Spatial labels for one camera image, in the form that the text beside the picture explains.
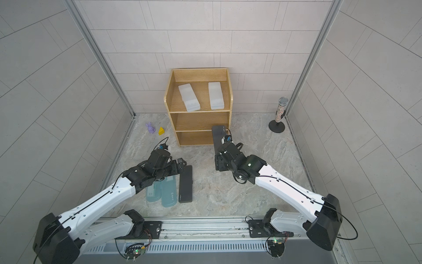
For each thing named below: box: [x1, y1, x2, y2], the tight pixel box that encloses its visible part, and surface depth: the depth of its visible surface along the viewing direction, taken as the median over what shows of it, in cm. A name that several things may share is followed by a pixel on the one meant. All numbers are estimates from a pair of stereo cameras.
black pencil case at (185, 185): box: [178, 165, 193, 203], surface depth 82 cm
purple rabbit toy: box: [145, 122, 157, 134], surface depth 105 cm
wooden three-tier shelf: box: [163, 67, 234, 147], surface depth 88 cm
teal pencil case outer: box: [146, 180, 163, 203], surface depth 81 cm
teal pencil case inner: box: [161, 175, 178, 208], surface depth 82 cm
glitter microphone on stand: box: [268, 96, 290, 134], surface depth 104 cm
